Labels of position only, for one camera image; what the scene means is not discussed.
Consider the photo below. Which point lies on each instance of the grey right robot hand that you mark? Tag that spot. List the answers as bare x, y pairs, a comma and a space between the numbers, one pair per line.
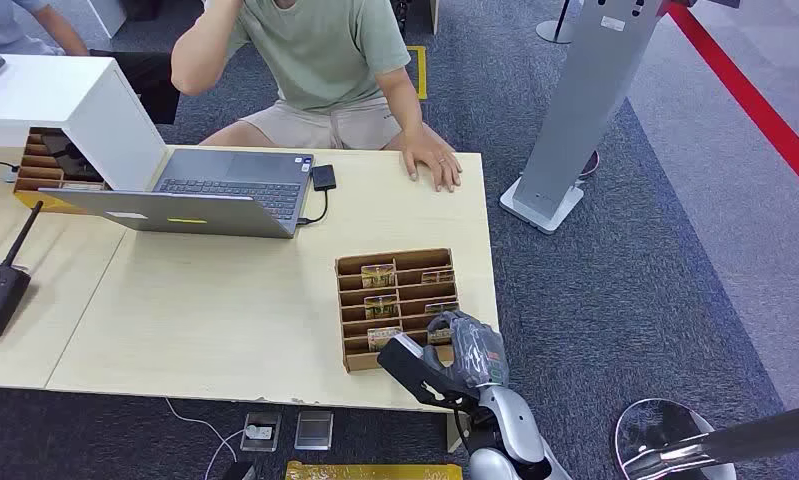
473, 351

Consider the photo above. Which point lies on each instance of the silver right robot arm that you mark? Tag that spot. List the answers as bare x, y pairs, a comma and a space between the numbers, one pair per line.
513, 424

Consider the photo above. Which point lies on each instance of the green printed card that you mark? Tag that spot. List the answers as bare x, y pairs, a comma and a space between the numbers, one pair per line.
382, 338
378, 275
437, 277
441, 307
380, 307
439, 335

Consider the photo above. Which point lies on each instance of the cardboard card holder tray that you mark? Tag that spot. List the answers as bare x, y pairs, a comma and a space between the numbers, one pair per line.
406, 297

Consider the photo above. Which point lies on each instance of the person's hand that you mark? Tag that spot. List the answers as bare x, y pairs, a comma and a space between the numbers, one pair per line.
432, 159

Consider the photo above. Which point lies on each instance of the seated person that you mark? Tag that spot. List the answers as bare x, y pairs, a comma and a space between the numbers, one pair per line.
319, 60

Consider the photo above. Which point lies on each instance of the person at white box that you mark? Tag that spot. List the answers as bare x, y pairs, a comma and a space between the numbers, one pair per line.
15, 26

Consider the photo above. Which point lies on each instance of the yellow floor tape strip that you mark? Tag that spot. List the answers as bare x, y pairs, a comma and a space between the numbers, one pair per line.
372, 472

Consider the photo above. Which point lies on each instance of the chrome stanchion base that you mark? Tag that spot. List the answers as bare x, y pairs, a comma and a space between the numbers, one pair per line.
644, 430

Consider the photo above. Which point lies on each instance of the floor socket with white plug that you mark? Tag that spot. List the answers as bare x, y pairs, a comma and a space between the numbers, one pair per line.
261, 432

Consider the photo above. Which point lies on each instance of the black external drive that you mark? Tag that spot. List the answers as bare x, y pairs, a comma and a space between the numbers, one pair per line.
324, 177

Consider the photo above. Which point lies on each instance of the grey kiosk stand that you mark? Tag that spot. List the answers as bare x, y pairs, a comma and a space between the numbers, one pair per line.
588, 99

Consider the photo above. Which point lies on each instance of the dark stanchion pole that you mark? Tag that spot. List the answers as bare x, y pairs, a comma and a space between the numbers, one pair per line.
737, 440

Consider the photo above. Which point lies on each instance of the grey open laptop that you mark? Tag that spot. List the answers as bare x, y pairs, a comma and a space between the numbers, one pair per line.
227, 192

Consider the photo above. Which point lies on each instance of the small round stanchion base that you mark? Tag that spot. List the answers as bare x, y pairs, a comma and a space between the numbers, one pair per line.
554, 30

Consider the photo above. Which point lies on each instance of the red barrier belt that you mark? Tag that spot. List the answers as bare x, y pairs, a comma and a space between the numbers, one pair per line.
750, 99

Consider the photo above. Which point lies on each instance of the cardboard holder with dark items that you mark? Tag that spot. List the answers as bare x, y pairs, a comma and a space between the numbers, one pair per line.
48, 169

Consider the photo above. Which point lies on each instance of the white box cover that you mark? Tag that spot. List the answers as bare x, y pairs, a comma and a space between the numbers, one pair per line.
74, 106

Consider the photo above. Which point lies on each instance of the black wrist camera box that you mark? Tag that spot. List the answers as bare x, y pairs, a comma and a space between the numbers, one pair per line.
412, 371

